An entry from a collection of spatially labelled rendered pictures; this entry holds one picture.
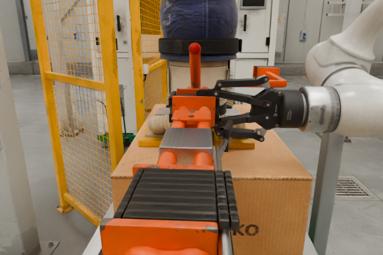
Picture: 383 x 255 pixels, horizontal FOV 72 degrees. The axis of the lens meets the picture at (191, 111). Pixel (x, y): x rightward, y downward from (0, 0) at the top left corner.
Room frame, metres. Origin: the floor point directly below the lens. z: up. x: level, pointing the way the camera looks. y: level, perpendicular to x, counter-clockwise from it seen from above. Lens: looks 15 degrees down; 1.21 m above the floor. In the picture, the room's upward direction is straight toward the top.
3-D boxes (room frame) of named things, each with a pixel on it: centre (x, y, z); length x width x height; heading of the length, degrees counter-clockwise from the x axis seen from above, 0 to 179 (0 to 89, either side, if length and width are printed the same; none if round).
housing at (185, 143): (0.31, 0.01, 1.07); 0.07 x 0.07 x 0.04; 87
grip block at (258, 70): (1.06, -0.30, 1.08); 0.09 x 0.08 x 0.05; 87
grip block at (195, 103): (0.53, -0.01, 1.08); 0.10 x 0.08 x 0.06; 87
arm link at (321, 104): (0.50, -0.24, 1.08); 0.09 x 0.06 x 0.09; 177
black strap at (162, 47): (0.78, -0.02, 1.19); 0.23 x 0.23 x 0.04
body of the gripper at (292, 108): (0.51, -0.16, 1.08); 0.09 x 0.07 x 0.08; 87
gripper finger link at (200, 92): (0.51, -0.03, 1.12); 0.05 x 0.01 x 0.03; 87
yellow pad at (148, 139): (0.78, 0.08, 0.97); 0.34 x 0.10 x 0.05; 177
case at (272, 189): (0.77, -0.04, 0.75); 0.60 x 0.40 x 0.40; 179
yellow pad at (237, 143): (0.77, -0.11, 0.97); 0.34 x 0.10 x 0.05; 177
